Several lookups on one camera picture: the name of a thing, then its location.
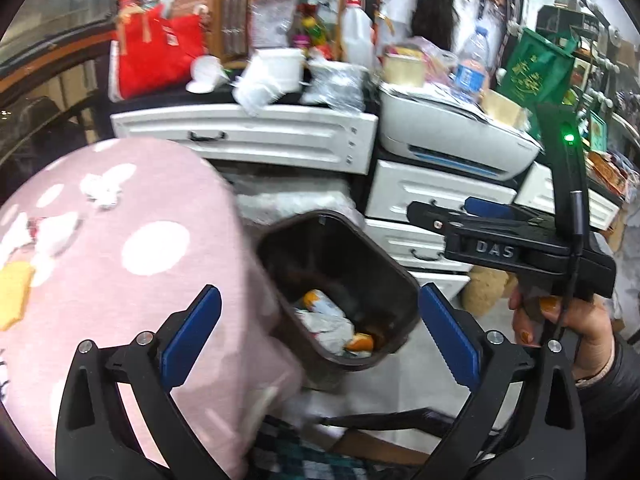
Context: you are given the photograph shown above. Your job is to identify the small cardboard box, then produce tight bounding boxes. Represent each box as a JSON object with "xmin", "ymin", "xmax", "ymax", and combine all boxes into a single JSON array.
[{"xmin": 482, "ymin": 91, "xmax": 532, "ymax": 129}]

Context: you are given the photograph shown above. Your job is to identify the pink plastic bag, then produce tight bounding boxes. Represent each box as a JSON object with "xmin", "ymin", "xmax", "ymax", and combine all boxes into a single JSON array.
[{"xmin": 390, "ymin": 36, "xmax": 459, "ymax": 92}]

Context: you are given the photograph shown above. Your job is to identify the wide white drawer cabinet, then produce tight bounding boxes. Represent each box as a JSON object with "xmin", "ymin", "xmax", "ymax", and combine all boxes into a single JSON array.
[{"xmin": 110, "ymin": 85, "xmax": 379, "ymax": 176}]

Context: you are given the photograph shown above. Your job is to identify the clear crinkled plastic bag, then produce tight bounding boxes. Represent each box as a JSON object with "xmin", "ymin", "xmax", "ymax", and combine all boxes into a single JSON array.
[{"xmin": 301, "ymin": 59, "xmax": 369, "ymax": 112}]

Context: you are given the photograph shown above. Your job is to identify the black trash bin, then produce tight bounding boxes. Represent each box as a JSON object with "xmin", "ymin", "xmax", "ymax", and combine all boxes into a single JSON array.
[{"xmin": 254, "ymin": 210, "xmax": 422, "ymax": 391}]

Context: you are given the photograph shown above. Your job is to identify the wooden shelf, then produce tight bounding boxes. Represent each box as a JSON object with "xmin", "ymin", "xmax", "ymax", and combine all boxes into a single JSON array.
[{"xmin": 217, "ymin": 0, "xmax": 349, "ymax": 65}]

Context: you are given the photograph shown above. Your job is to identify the white paper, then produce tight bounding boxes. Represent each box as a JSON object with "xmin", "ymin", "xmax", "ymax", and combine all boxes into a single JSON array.
[{"xmin": 295, "ymin": 307, "xmax": 357, "ymax": 355}]

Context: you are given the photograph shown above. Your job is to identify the white crumpled paper cup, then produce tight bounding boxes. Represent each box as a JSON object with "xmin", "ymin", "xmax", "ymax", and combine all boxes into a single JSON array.
[{"xmin": 186, "ymin": 55, "xmax": 227, "ymax": 95}]

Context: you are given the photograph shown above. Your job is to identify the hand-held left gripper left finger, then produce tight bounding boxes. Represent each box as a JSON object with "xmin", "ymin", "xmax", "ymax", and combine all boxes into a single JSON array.
[{"xmin": 55, "ymin": 284, "xmax": 223, "ymax": 480}]

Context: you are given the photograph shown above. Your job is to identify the green and white checkered cloth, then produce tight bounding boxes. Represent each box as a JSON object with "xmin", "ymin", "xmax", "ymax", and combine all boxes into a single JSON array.
[{"xmin": 255, "ymin": 415, "xmax": 383, "ymax": 480}]

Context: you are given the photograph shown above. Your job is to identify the white drawer chest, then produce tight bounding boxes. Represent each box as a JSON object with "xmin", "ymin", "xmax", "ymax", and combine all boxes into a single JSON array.
[
  {"xmin": 517, "ymin": 162, "xmax": 622, "ymax": 233},
  {"xmin": 364, "ymin": 160, "xmax": 521, "ymax": 303}
]

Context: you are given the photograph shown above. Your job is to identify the pink polka-dot tablecloth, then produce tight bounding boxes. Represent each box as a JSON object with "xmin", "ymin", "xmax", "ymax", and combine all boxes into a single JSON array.
[{"xmin": 0, "ymin": 137, "xmax": 308, "ymax": 480}]

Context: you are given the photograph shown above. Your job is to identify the black wig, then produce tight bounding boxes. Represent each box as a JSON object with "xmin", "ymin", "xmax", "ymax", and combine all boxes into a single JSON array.
[{"xmin": 411, "ymin": 0, "xmax": 459, "ymax": 54}]

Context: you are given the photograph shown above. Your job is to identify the white plastic jug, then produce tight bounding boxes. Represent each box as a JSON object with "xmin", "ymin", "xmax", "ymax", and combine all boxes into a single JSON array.
[{"xmin": 342, "ymin": 0, "xmax": 377, "ymax": 73}]

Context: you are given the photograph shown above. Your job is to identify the tan plush toy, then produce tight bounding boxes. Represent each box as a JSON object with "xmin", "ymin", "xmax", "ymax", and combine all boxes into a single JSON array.
[{"xmin": 462, "ymin": 265, "xmax": 517, "ymax": 317}]

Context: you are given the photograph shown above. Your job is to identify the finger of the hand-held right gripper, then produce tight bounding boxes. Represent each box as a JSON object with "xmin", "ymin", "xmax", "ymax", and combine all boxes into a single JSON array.
[
  {"xmin": 406, "ymin": 200, "xmax": 531, "ymax": 237},
  {"xmin": 463, "ymin": 196, "xmax": 553, "ymax": 226}
]

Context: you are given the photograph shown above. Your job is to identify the curved wooden rail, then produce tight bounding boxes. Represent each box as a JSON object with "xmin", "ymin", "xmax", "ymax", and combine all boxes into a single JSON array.
[{"xmin": 0, "ymin": 35, "xmax": 117, "ymax": 97}]

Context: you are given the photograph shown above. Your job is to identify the white bucket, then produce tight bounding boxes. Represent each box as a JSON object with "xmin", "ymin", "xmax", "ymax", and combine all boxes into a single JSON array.
[{"xmin": 234, "ymin": 49, "xmax": 306, "ymax": 112}]

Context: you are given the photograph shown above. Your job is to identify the orange snack packets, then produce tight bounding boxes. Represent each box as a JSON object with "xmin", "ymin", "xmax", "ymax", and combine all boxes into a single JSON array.
[{"xmin": 585, "ymin": 152, "xmax": 632, "ymax": 197}]

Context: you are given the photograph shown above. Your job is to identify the red bag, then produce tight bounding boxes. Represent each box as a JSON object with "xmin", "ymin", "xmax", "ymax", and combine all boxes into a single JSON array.
[{"xmin": 117, "ymin": 2, "xmax": 208, "ymax": 100}]

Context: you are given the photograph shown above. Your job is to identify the brown cardboard sheet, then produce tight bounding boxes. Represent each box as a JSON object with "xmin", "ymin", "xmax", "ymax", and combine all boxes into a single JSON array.
[{"xmin": 330, "ymin": 430, "xmax": 432, "ymax": 467}]

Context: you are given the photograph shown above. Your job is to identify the green tote bag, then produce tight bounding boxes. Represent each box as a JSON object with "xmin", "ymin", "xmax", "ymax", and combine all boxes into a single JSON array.
[{"xmin": 497, "ymin": 27, "xmax": 579, "ymax": 111}]

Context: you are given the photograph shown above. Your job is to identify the dark green shelf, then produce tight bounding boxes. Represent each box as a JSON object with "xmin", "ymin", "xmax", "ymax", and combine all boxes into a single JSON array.
[{"xmin": 537, "ymin": 5, "xmax": 602, "ymax": 52}]

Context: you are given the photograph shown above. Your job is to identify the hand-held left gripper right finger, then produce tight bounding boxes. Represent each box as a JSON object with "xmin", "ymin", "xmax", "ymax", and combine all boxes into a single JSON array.
[{"xmin": 417, "ymin": 282, "xmax": 587, "ymax": 480}]

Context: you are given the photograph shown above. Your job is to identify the cream plastic container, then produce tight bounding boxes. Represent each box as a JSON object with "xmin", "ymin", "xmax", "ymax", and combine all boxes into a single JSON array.
[{"xmin": 382, "ymin": 52, "xmax": 427, "ymax": 89}]

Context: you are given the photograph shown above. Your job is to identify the person's right forearm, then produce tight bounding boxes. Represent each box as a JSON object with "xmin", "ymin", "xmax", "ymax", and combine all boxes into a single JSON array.
[{"xmin": 570, "ymin": 335, "xmax": 640, "ymax": 463}]

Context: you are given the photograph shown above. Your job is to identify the white printer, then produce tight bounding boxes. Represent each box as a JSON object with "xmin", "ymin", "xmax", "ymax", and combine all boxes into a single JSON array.
[{"xmin": 377, "ymin": 82, "xmax": 544, "ymax": 181}]

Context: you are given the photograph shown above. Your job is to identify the clear water bottle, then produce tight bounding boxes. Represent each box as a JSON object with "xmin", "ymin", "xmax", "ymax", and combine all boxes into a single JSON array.
[{"xmin": 452, "ymin": 26, "xmax": 492, "ymax": 104}]

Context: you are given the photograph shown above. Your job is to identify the person's right hand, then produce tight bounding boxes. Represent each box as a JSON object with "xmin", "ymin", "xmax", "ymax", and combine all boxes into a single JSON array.
[{"xmin": 507, "ymin": 280, "xmax": 619, "ymax": 387}]

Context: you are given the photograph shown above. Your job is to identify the orange and white packet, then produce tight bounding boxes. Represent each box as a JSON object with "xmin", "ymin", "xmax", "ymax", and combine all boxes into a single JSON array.
[{"xmin": 302, "ymin": 289, "xmax": 347, "ymax": 317}]

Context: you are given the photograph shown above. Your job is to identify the black stand bar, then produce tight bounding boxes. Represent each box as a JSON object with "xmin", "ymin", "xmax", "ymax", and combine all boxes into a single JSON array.
[{"xmin": 320, "ymin": 407, "xmax": 452, "ymax": 437}]

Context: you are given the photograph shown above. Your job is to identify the black cable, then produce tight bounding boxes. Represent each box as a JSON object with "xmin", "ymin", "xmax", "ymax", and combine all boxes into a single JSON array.
[{"xmin": 550, "ymin": 187, "xmax": 589, "ymax": 347}]

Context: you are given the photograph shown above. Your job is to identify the colourful artificial flowers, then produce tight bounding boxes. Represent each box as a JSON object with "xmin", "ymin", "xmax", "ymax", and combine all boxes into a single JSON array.
[{"xmin": 297, "ymin": 4, "xmax": 334, "ymax": 61}]

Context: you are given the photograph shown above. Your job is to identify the white crumpled tissue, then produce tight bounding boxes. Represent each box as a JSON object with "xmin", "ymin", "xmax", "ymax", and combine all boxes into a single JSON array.
[{"xmin": 80, "ymin": 172, "xmax": 126, "ymax": 209}]

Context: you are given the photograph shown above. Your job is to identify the printed paper packet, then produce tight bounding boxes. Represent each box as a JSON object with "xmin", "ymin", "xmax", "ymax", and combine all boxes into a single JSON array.
[{"xmin": 250, "ymin": 0, "xmax": 299, "ymax": 52}]

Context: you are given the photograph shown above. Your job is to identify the orange peel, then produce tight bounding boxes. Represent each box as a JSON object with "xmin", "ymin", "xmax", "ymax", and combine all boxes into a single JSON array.
[{"xmin": 347, "ymin": 332, "xmax": 376, "ymax": 354}]

